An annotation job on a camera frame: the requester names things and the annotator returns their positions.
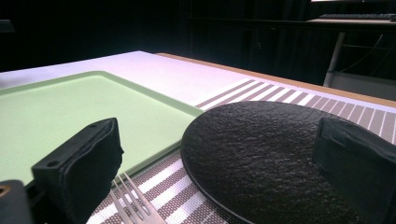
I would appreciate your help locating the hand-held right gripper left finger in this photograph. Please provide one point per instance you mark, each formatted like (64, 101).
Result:
(84, 168)

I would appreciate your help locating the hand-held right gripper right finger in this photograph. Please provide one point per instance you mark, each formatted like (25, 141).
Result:
(358, 161)

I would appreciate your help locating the light green tray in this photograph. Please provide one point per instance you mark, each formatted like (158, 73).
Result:
(77, 105)

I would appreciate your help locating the silver metal fork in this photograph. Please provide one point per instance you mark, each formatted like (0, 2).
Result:
(138, 207)

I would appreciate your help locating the brown white striped placemat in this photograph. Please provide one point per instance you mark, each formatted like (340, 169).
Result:
(174, 193)

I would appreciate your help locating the black textured round plate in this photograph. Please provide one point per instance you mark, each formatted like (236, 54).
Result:
(255, 155)

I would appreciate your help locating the wooden desk with metal leg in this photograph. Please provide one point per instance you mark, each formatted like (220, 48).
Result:
(345, 37)

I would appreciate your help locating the dark keyboard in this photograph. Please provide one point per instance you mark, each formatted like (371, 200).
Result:
(358, 16)

